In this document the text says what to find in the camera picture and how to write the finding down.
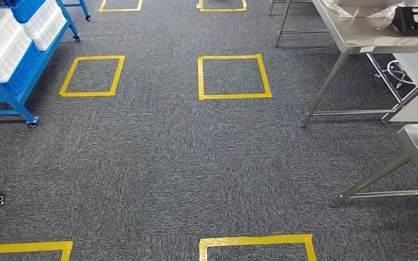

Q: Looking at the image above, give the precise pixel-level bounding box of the chrome chair base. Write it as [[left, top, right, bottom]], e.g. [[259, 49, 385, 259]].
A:
[[374, 59, 416, 87]]

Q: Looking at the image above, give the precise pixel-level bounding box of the black plastic frame part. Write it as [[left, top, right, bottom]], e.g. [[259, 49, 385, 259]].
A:
[[391, 6, 418, 36]]

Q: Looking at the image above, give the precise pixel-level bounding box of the clear plastic bag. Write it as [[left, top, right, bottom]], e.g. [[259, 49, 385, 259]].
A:
[[318, 0, 407, 20]]

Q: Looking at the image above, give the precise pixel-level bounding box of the blue plastic bin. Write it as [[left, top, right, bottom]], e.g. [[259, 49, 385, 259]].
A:
[[0, 43, 45, 97], [3, 0, 47, 24]]

